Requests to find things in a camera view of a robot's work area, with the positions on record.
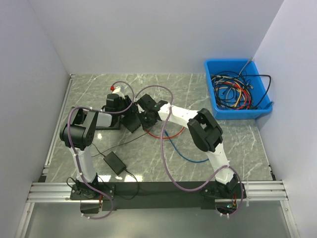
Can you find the black network switch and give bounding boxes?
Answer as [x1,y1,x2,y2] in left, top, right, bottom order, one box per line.
[96,113,121,130]
[121,112,141,133]

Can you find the red ethernet cable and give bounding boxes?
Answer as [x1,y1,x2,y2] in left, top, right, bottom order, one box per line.
[146,125,185,139]

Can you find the black power adapter with cord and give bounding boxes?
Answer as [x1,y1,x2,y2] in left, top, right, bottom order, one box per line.
[92,133,146,200]

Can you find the blue ethernet cable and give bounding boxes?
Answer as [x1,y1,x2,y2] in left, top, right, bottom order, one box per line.
[164,131,210,164]

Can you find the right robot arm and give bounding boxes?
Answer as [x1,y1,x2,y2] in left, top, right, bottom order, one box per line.
[136,94,243,198]

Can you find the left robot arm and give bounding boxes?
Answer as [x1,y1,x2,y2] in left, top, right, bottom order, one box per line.
[59,93,141,199]

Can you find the blue plastic bin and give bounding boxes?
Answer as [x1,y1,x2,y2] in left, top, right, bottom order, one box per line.
[205,59,273,120]

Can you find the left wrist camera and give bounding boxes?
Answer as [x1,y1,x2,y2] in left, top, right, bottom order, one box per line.
[110,85,124,97]

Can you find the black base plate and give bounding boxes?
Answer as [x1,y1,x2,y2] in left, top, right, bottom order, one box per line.
[70,181,247,214]

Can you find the tangled cables in bin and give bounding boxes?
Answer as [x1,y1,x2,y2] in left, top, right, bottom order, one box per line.
[210,58,274,110]

